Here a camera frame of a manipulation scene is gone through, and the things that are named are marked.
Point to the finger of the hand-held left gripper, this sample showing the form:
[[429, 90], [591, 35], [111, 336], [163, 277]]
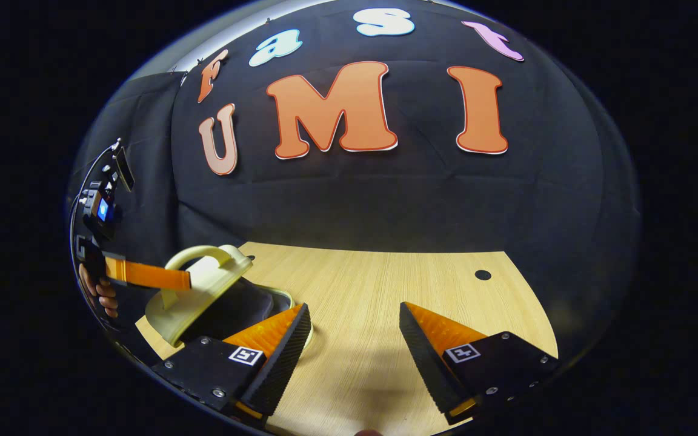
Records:
[[155, 277]]

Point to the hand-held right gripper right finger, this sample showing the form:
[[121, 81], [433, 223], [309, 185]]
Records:
[[428, 363]]

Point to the black backdrop cloth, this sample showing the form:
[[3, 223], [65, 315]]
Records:
[[385, 200]]

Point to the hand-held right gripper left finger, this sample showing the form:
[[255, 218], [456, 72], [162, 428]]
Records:
[[282, 363]]

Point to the pale yellow suitcase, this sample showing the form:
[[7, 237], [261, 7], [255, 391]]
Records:
[[203, 284]]

